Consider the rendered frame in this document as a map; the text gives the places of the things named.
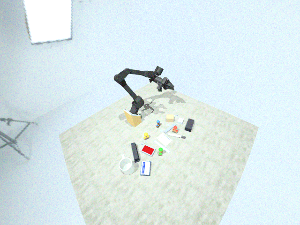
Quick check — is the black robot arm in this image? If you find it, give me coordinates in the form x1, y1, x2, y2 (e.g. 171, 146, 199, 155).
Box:
113, 66, 164, 115

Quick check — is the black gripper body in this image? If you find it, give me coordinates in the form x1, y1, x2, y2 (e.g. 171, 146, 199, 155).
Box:
156, 77, 168, 89

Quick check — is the white mug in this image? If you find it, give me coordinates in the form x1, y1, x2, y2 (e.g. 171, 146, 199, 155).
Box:
119, 154, 135, 175

